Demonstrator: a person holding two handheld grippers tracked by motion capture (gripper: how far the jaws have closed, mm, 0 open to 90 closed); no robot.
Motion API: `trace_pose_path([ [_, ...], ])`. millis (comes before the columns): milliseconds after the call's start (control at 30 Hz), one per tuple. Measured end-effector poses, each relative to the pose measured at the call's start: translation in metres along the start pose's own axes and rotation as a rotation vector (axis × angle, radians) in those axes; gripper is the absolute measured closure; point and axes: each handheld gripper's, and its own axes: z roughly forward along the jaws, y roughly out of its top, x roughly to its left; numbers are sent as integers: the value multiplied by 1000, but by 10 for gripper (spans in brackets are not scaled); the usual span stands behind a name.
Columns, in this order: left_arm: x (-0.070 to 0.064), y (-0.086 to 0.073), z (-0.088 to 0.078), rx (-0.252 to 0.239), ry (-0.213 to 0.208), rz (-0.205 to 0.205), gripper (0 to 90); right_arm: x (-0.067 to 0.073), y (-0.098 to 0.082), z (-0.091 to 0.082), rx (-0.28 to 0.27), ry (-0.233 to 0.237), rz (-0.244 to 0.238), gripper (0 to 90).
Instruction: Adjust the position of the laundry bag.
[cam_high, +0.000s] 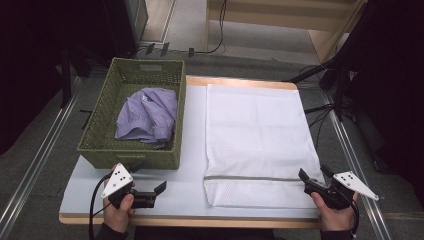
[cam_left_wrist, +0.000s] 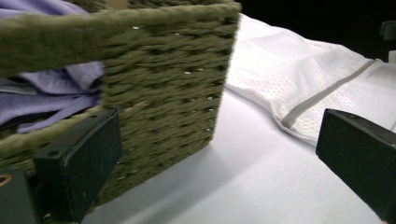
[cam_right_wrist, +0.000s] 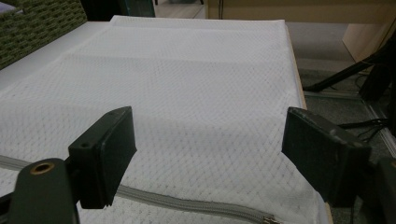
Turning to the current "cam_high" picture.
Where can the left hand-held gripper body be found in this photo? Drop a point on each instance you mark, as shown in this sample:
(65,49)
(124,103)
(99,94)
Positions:
(118,178)

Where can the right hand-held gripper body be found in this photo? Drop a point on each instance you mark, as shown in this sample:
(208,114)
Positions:
(353,181)

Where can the green woven basket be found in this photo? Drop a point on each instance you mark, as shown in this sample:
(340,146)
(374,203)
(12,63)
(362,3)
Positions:
(100,133)

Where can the purple shirt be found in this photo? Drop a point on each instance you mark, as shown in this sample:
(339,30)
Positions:
(146,113)

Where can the white mesh laundry bag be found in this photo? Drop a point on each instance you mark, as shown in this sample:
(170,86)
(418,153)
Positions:
(260,133)

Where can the person's left hand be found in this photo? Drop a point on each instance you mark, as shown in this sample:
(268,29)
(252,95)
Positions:
(116,218)

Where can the person's right hand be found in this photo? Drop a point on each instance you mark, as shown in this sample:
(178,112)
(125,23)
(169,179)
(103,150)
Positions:
(333,218)

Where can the white table mat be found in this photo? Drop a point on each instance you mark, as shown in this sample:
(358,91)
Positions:
(193,186)

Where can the black floor tape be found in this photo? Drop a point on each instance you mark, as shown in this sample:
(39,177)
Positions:
(87,121)

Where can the black metal stand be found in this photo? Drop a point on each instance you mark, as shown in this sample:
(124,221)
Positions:
(340,90)

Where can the dark curtain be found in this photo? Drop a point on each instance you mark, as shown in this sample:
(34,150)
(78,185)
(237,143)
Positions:
(393,83)
(26,66)

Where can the black cabinet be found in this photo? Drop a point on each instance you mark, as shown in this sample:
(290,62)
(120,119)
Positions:
(116,26)

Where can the wooden shelf unit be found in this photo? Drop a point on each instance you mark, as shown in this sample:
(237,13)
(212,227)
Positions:
(260,20)

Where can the metal floor rail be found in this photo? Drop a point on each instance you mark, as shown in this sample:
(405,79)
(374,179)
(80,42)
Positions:
(348,150)
(40,153)

